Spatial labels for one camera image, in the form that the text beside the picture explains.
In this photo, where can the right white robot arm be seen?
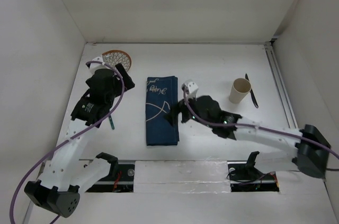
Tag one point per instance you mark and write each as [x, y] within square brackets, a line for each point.
[305, 148]

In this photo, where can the fork with green handle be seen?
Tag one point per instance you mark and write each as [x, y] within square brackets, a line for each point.
[111, 122]

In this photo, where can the black knife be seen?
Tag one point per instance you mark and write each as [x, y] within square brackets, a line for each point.
[252, 94]

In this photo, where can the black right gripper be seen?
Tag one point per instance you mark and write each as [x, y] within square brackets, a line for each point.
[175, 109]

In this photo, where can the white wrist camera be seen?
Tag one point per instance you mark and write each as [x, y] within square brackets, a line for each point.
[190, 88]
[96, 64]

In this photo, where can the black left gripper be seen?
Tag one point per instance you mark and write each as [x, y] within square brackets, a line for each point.
[128, 83]

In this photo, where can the aluminium rail at right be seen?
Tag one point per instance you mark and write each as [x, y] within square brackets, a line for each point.
[282, 91]

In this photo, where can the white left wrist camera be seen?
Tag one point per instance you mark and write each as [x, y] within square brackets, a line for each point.
[96, 64]

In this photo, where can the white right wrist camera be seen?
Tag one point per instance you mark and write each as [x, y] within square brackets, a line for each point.
[190, 88]

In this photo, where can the floral plate with orange rim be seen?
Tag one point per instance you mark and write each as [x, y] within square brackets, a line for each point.
[114, 57]

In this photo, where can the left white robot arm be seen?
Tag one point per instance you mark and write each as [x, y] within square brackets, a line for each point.
[58, 189]

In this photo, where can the beige paper cup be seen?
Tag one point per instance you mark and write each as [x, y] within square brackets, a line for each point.
[240, 88]

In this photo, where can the dark blue printed cloth napkin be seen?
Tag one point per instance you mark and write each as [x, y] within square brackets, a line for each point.
[161, 94]

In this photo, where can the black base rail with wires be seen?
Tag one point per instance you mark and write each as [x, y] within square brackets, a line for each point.
[183, 177]

